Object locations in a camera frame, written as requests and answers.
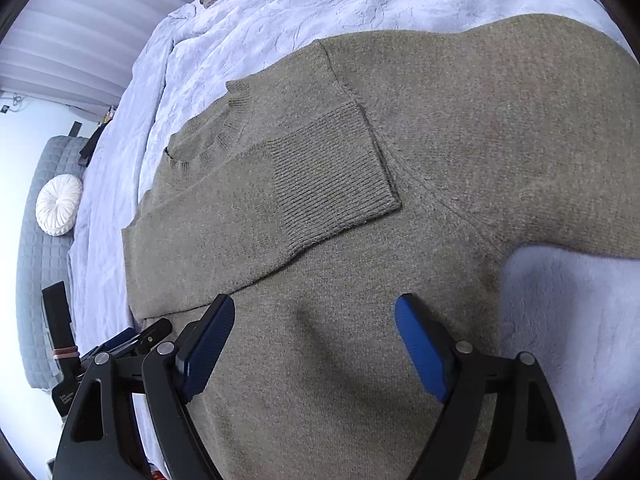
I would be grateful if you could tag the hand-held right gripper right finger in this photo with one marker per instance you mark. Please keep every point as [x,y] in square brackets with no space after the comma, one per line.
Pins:
[420,345]

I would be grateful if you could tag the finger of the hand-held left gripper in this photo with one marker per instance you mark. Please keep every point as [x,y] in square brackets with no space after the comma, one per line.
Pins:
[122,342]
[155,334]

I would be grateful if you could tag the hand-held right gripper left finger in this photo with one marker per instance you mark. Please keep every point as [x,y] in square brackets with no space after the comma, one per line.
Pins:
[207,345]

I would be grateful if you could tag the olive knit sweater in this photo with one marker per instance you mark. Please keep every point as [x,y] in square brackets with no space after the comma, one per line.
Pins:
[425,150]

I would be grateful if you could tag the grey quilted sofa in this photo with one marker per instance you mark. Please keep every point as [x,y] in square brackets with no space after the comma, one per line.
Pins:
[30,285]

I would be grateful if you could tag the round white pleated pillow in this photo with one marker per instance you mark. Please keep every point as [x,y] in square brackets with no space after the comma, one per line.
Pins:
[59,205]

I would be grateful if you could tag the white window curtain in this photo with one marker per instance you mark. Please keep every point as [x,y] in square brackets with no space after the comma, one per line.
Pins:
[85,45]

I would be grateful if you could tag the lavender plush blanket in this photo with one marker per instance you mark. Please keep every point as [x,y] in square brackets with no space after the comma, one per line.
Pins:
[280,5]

